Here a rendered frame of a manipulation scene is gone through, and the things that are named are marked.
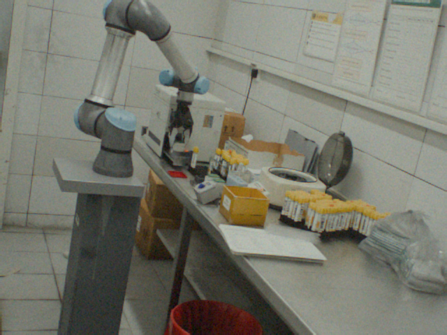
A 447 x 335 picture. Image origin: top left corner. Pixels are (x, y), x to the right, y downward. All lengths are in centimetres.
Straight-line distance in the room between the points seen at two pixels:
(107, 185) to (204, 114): 82
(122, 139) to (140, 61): 187
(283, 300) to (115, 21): 124
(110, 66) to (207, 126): 70
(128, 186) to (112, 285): 41
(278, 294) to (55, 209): 276
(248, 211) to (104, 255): 58
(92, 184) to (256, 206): 57
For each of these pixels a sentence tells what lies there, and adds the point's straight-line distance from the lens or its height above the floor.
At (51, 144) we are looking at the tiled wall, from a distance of 414.
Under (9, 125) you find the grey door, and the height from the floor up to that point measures 68.
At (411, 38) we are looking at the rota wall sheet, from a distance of 242.
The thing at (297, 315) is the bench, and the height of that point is 87.
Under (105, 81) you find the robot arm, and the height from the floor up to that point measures 124.
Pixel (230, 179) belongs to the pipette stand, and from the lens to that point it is 237.
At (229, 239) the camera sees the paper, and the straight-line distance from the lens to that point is 196.
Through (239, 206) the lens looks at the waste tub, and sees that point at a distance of 214.
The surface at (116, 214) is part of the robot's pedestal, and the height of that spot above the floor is 78.
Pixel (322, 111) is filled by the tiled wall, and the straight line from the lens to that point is 287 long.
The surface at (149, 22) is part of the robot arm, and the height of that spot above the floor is 148.
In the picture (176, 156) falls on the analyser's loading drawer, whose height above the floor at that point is 93.
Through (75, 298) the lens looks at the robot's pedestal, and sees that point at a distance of 244.
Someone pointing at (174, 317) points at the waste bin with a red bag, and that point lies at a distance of 245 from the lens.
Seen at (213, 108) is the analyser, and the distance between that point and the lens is 290.
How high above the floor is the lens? 155
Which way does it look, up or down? 13 degrees down
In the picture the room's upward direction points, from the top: 11 degrees clockwise
